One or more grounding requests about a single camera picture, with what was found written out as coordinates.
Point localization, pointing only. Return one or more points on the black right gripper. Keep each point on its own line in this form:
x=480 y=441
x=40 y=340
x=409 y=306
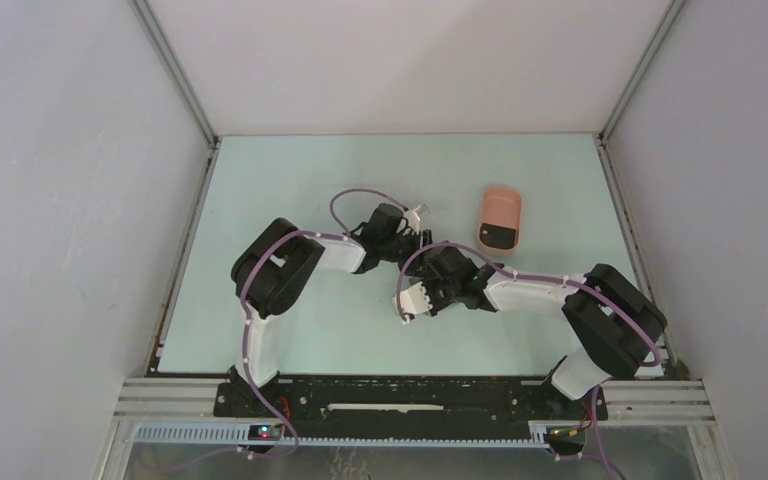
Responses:
x=428 y=284

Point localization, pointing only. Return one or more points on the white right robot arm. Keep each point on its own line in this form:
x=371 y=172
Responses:
x=615 y=324

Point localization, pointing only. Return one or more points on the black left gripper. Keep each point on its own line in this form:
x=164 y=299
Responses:
x=413 y=238

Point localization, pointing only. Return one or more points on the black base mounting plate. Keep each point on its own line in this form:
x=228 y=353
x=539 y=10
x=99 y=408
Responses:
x=431 y=408

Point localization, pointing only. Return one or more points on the aluminium frame rail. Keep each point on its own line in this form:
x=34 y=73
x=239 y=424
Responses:
x=181 y=410

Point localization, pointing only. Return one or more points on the pink oval plastic tray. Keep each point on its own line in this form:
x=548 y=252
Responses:
x=503 y=206

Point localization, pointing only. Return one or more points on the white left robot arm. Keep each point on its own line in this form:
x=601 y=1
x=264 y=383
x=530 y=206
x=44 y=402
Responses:
x=273 y=271

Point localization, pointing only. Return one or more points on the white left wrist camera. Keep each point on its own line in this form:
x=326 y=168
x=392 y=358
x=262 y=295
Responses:
x=414 y=217

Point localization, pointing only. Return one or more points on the black gold-print credit card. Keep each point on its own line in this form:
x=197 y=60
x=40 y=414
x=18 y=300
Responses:
x=497 y=237

